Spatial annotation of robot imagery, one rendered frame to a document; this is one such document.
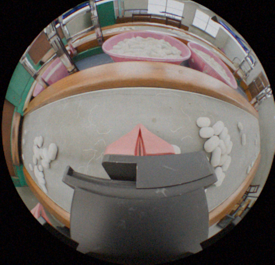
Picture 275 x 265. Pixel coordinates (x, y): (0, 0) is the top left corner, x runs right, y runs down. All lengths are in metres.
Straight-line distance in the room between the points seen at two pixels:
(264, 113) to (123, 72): 4.65
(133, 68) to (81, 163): 0.18
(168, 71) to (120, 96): 0.09
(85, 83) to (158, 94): 0.13
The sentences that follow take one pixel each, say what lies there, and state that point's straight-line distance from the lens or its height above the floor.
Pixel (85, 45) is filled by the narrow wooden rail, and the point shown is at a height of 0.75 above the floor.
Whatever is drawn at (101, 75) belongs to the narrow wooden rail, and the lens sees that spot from 0.17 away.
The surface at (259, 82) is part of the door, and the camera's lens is 4.92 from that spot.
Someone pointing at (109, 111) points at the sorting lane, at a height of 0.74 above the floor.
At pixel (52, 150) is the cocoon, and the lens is 0.20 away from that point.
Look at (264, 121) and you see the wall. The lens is 4.60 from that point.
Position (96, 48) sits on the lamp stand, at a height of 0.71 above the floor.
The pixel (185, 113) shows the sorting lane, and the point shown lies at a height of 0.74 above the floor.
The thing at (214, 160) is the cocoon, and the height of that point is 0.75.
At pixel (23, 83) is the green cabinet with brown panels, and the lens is 0.78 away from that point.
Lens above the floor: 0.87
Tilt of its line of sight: 77 degrees down
